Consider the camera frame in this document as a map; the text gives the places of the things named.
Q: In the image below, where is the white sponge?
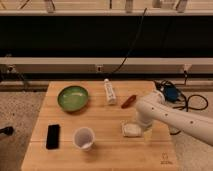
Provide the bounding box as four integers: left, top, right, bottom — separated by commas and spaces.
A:
122, 122, 142, 137

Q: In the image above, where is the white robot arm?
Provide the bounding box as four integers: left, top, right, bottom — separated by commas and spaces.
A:
135, 91, 213, 146

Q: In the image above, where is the white ceramic cup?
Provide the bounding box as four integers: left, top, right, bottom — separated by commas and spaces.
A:
73, 127, 95, 151

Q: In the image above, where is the red chili pepper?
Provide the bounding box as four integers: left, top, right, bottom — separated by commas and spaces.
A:
121, 95, 136, 109

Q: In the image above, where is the white tube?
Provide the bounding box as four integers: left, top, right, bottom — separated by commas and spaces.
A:
104, 79, 116, 105

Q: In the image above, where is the wooden cutting board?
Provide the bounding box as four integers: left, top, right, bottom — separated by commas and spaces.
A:
21, 81, 179, 171

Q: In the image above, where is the green bowl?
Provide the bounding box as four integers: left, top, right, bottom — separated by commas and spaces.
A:
57, 85, 89, 112

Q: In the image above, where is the black smartphone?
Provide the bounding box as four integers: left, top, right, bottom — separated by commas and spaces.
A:
46, 124, 60, 149

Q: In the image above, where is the black object at left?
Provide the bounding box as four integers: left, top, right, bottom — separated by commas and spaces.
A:
0, 126, 14, 136

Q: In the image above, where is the grey metal rail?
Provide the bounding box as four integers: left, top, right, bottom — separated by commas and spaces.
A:
0, 56, 213, 75

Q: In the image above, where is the black hanging cable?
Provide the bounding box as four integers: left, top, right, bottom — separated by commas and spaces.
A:
99, 7, 148, 78

